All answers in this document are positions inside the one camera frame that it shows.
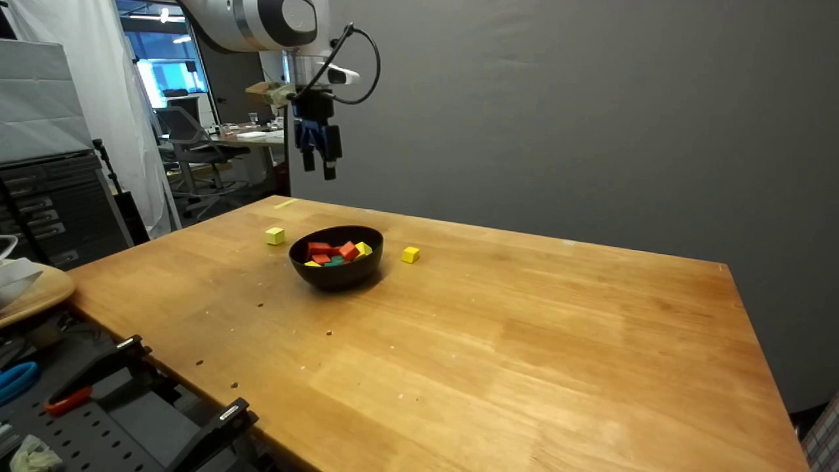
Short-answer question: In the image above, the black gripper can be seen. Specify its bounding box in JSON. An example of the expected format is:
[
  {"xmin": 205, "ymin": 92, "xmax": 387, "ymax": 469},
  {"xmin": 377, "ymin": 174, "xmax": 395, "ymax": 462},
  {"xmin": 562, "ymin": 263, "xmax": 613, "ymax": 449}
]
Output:
[{"xmin": 293, "ymin": 90, "xmax": 340, "ymax": 180}]

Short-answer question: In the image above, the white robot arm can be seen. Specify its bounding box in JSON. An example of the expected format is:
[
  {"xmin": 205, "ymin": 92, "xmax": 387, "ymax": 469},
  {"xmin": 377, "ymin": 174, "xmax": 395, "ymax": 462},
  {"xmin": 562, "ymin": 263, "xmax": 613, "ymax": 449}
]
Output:
[{"xmin": 177, "ymin": 0, "xmax": 357, "ymax": 180}]

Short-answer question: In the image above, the yellow-green cube left of bowl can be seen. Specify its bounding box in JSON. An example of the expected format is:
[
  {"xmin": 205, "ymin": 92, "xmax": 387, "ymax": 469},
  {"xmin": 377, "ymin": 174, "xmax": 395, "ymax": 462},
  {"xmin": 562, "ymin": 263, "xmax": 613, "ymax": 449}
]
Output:
[{"xmin": 265, "ymin": 226, "xmax": 286, "ymax": 246}]

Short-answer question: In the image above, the yellow cube in bowl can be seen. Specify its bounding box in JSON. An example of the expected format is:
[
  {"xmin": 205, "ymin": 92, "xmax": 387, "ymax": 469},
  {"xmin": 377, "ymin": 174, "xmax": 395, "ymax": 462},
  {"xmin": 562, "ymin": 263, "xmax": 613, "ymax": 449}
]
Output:
[{"xmin": 353, "ymin": 242, "xmax": 371, "ymax": 258}]

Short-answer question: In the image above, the black bowl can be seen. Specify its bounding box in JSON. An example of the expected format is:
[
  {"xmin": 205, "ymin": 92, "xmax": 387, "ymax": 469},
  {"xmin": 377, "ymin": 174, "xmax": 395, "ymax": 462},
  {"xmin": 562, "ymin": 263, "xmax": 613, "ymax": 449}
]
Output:
[{"xmin": 289, "ymin": 226, "xmax": 383, "ymax": 290}]

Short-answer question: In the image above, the yellow cube right of bowl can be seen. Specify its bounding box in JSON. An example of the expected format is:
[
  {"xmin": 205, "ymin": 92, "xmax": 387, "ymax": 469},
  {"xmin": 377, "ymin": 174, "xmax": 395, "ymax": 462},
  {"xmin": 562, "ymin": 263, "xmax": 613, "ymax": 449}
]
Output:
[{"xmin": 402, "ymin": 246, "xmax": 423, "ymax": 264}]

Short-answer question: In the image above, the large red cube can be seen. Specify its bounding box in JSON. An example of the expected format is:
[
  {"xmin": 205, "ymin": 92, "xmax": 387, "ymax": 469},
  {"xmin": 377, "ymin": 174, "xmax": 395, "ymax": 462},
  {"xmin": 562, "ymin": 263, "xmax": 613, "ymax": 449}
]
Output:
[{"xmin": 306, "ymin": 242, "xmax": 339, "ymax": 258}]

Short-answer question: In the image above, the orange-red cube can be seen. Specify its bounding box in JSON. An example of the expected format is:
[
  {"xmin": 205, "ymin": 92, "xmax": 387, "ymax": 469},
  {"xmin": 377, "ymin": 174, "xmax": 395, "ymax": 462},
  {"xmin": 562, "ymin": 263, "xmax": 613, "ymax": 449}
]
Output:
[{"xmin": 339, "ymin": 242, "xmax": 358, "ymax": 263}]

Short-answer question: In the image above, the dark green cube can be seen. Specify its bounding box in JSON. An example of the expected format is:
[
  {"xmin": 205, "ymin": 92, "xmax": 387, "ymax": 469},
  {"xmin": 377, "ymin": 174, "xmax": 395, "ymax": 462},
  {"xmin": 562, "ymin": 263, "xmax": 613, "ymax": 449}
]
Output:
[{"xmin": 324, "ymin": 258, "xmax": 345, "ymax": 268}]

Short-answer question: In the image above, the office chair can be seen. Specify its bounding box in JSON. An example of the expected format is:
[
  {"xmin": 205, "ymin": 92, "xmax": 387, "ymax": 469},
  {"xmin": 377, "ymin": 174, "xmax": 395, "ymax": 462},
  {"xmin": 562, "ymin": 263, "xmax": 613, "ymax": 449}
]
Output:
[{"xmin": 156, "ymin": 105, "xmax": 229, "ymax": 220}]

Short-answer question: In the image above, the black drawer cabinet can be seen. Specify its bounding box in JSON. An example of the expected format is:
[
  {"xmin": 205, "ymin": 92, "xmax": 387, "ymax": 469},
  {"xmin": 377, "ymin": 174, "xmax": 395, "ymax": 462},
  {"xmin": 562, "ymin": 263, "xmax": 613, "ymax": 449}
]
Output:
[{"xmin": 0, "ymin": 150, "xmax": 132, "ymax": 269}]

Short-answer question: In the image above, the orange black clamp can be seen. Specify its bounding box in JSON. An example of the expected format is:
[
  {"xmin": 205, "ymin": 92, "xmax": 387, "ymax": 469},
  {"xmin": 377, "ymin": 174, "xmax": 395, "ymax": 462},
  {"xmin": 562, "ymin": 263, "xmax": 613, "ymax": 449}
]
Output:
[{"xmin": 41, "ymin": 336, "xmax": 150, "ymax": 416}]

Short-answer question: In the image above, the black pegboard panel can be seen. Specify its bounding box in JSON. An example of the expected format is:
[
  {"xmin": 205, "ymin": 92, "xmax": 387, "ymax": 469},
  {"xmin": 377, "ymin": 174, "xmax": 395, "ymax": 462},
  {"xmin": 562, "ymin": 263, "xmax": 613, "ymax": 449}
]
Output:
[{"xmin": 0, "ymin": 317, "xmax": 263, "ymax": 472}]

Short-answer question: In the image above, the white crumpled object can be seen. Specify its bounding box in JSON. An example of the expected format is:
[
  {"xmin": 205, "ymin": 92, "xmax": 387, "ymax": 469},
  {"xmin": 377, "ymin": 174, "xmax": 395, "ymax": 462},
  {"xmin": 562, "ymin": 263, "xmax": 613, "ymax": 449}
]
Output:
[{"xmin": 7, "ymin": 436, "xmax": 63, "ymax": 472}]

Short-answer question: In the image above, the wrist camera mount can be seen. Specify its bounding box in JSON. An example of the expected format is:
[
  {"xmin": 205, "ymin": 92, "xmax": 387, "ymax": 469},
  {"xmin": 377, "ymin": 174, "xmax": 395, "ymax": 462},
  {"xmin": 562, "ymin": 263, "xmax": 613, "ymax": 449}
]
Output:
[{"xmin": 324, "ymin": 66, "xmax": 358, "ymax": 83}]

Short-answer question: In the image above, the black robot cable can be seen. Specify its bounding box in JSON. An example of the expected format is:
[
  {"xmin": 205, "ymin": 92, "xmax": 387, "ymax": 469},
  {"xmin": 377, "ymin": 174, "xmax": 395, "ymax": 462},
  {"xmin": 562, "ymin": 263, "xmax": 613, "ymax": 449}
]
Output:
[{"xmin": 295, "ymin": 23, "xmax": 385, "ymax": 108}]

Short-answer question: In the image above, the white strap bundle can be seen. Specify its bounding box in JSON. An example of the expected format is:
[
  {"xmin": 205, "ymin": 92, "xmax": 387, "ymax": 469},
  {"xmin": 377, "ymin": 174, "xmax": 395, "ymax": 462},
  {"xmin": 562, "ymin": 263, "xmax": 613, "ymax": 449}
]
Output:
[{"xmin": 0, "ymin": 233, "xmax": 45, "ymax": 309}]

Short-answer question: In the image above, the blue scissors handle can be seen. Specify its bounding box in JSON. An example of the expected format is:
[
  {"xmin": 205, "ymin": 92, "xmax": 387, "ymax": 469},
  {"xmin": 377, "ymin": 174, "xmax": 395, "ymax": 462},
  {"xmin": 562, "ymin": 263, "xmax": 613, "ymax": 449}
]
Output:
[{"xmin": 0, "ymin": 361, "xmax": 38, "ymax": 407}]

